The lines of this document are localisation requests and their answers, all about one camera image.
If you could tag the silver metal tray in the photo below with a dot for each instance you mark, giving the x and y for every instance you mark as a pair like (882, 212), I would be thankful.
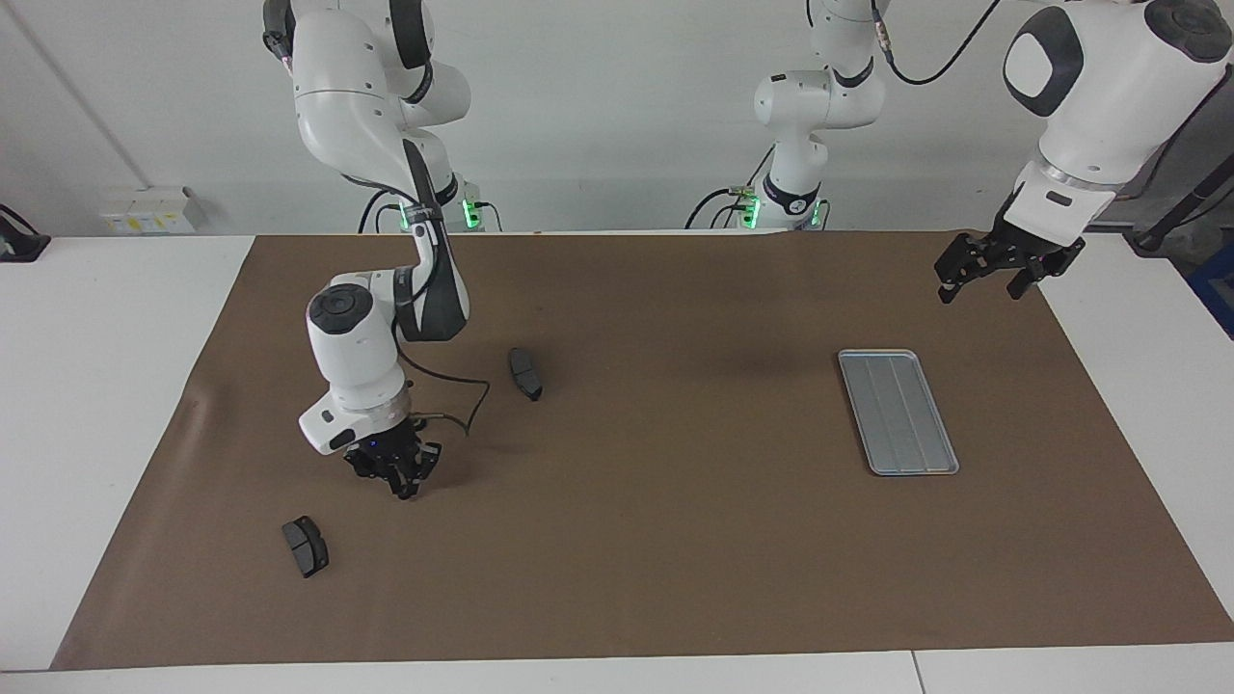
(901, 414)

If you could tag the white wall socket box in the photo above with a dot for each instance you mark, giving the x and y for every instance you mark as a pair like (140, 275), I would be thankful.
(145, 207)

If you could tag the dark grey brake pad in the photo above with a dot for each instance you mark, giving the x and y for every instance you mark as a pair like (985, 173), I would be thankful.
(307, 549)
(525, 374)

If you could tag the black stand pole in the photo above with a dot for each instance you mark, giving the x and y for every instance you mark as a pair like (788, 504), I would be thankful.
(1195, 193)

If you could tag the brown paper table mat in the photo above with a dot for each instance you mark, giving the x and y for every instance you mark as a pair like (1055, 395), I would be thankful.
(675, 559)

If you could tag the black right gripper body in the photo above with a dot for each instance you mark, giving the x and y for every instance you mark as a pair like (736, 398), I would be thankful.
(390, 448)

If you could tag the black clamp object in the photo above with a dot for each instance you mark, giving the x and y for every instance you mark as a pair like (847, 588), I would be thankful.
(19, 246)

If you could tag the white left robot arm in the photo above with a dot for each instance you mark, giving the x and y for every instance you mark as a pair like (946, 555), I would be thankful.
(1128, 106)

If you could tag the blue crate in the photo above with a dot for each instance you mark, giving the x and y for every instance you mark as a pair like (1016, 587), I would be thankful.
(1217, 289)

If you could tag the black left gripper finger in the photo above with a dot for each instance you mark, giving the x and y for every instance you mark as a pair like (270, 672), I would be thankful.
(964, 260)
(1051, 265)

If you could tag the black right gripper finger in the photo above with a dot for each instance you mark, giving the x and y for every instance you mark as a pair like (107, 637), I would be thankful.
(424, 463)
(371, 469)

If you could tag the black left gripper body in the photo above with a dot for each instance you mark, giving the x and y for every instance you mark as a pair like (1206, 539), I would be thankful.
(1022, 236)

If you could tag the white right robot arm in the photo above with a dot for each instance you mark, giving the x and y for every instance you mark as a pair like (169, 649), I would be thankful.
(352, 357)

